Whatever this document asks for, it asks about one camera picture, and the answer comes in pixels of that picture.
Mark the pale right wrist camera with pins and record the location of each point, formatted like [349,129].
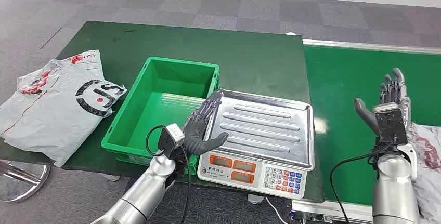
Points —
[391,126]

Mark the green plastic crate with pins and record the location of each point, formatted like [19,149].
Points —
[162,102]

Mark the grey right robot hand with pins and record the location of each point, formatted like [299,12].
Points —
[367,115]

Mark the white scale with steel tray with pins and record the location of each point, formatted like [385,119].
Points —
[261,126]

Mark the small white block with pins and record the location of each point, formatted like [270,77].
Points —
[111,177]
[255,199]

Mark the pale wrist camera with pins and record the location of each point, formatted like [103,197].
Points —
[172,136]
[391,126]

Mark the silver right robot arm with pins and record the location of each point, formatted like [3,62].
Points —
[392,188]

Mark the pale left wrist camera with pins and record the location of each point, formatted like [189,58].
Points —
[172,136]

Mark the large grey bag black logo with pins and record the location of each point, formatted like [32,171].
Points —
[51,112]

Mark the conveyor circuit board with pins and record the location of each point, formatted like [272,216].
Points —
[303,217]

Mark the white round cap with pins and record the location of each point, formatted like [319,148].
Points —
[291,33]

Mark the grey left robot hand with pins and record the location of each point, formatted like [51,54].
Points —
[194,136]

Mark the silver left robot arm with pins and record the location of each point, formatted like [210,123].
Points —
[144,191]

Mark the chrome round chair base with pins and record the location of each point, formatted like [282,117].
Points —
[20,188]

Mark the grey parcel faded red print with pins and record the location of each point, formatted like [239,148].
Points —
[430,181]

